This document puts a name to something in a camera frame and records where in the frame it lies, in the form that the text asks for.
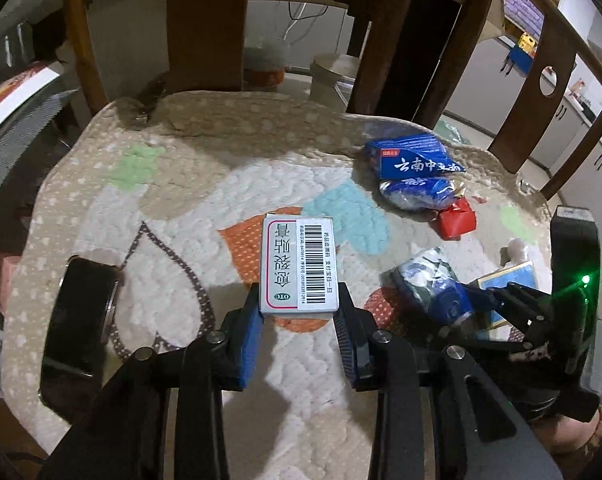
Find red white book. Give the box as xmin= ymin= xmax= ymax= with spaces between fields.
xmin=0 ymin=60 xmax=66 ymax=146

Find blue carton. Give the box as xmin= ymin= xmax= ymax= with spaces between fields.
xmin=365 ymin=132 xmax=466 ymax=181

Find white cylindrical container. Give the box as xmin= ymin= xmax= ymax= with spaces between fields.
xmin=308 ymin=54 xmax=362 ymax=108

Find white crumpled tissue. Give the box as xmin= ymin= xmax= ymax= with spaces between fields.
xmin=501 ymin=239 xmax=529 ymax=267

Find red paper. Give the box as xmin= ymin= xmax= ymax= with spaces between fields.
xmin=433 ymin=196 xmax=476 ymax=241

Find white medicine box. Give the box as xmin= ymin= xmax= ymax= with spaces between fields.
xmin=259 ymin=212 xmax=340 ymax=317

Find clear green plastic bag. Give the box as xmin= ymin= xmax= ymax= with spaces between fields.
xmin=433 ymin=119 xmax=474 ymax=147

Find blue yellow box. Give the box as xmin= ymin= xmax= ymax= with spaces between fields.
xmin=478 ymin=260 xmax=536 ymax=331

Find blue white tissue packet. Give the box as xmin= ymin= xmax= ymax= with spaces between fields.
xmin=392 ymin=247 xmax=474 ymax=326

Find pink cloth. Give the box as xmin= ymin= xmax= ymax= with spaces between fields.
xmin=0 ymin=254 xmax=20 ymax=311

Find grey ribbed panel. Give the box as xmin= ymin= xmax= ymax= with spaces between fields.
xmin=0 ymin=77 xmax=89 ymax=226

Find black round tin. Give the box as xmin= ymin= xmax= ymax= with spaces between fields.
xmin=40 ymin=256 xmax=124 ymax=411

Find grey pot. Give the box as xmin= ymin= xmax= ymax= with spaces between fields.
xmin=243 ymin=42 xmax=288 ymax=92

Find blue yellow toy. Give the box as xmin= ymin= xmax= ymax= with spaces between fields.
xmin=503 ymin=32 xmax=539 ymax=78

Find white cable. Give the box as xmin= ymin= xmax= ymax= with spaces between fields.
xmin=287 ymin=2 xmax=332 ymax=23

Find person's right hand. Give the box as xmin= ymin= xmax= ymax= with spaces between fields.
xmin=536 ymin=407 xmax=602 ymax=457

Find blue crumpled wrapper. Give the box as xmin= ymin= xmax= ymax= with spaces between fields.
xmin=378 ymin=176 xmax=456 ymax=211

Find white cabinets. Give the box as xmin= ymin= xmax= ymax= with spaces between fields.
xmin=526 ymin=75 xmax=602 ymax=171

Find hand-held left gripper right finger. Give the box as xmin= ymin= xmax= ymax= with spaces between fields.
xmin=331 ymin=285 xmax=564 ymax=480

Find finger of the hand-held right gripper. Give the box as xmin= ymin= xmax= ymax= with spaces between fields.
xmin=462 ymin=282 xmax=552 ymax=329
xmin=438 ymin=323 xmax=552 ymax=357

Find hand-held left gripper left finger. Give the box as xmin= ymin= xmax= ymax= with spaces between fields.
xmin=38 ymin=282 xmax=264 ymax=480

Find wooden chair with round hole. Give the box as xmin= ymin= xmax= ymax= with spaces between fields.
xmin=486 ymin=0 xmax=602 ymax=201

